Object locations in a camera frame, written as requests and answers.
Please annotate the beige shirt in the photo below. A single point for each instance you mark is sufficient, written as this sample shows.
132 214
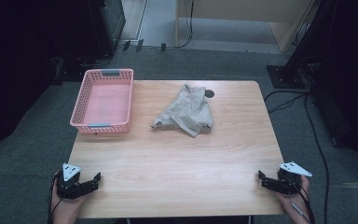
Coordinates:
188 110

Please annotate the dark round table grommet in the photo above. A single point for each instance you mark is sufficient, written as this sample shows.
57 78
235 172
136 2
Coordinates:
210 93

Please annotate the small black floor bracket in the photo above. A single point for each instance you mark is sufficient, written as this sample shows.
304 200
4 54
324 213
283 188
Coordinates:
126 45
163 47
140 45

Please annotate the pink plastic perforated basket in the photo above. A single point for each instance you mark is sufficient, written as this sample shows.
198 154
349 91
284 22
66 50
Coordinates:
107 102

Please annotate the light wooden cabinet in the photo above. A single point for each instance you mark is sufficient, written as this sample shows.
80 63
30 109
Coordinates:
230 18

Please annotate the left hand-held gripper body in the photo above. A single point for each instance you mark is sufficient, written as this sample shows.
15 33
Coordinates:
69 183

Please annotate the black cabinet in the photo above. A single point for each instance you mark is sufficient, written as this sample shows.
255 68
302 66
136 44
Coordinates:
108 25

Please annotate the black slanted stand pole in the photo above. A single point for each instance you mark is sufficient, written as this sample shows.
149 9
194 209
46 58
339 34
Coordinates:
307 34

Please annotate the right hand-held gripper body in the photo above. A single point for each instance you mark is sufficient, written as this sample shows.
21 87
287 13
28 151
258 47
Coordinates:
290 179

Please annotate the person's left hand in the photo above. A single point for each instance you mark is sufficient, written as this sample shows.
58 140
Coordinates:
66 207

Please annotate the black stand base plate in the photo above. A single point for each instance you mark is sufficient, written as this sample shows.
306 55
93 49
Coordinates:
284 77

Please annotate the person's right hand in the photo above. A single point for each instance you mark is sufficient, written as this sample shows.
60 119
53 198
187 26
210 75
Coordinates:
293 202

